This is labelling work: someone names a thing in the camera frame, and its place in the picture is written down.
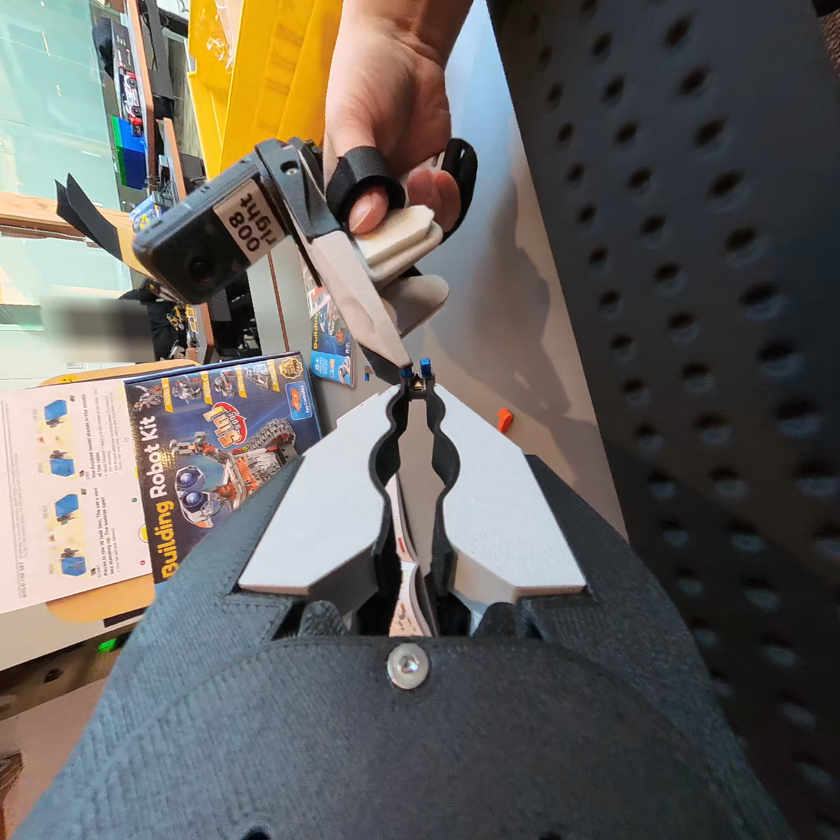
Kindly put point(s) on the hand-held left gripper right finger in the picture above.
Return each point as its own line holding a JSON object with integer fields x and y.
{"x": 505, "y": 525}

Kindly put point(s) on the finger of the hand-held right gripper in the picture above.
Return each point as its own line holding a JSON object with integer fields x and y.
{"x": 358, "y": 289}

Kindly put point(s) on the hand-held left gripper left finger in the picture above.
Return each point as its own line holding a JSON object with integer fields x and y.
{"x": 315, "y": 525}

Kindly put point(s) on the dark grey double connector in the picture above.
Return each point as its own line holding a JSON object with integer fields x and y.
{"x": 418, "y": 390}

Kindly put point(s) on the person's right forearm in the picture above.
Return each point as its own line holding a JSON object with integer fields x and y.
{"x": 407, "y": 19}

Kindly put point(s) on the grey desk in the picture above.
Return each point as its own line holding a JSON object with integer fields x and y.
{"x": 525, "y": 295}

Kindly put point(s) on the person's right hand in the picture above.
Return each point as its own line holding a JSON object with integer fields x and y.
{"x": 394, "y": 98}

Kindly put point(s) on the small blue manual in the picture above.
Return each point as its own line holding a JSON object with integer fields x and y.
{"x": 334, "y": 367}

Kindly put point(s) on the white instruction booklet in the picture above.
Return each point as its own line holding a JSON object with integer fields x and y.
{"x": 407, "y": 525}

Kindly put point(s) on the orange cone piece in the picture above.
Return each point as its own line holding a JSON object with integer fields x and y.
{"x": 504, "y": 420}

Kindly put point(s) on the yellow plastic bin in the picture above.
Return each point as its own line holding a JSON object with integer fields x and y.
{"x": 262, "y": 79}

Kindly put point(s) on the blue robot kit box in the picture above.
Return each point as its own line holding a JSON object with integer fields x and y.
{"x": 216, "y": 459}

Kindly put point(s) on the small colourful toy box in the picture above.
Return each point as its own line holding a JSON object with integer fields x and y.
{"x": 148, "y": 213}

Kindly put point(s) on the blue green storage bin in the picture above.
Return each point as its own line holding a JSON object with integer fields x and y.
{"x": 128, "y": 148}

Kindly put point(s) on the toy car box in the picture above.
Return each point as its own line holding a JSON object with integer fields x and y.
{"x": 128, "y": 85}

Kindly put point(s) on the cardboard box with black flaps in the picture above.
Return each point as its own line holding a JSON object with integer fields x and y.
{"x": 88, "y": 220}

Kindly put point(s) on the printed instruction sheet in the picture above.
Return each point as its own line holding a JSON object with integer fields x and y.
{"x": 65, "y": 492}

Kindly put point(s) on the black perforated panel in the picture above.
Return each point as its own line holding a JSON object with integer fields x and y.
{"x": 689, "y": 328}

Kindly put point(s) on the wooden support post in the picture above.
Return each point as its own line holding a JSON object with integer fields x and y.
{"x": 52, "y": 210}

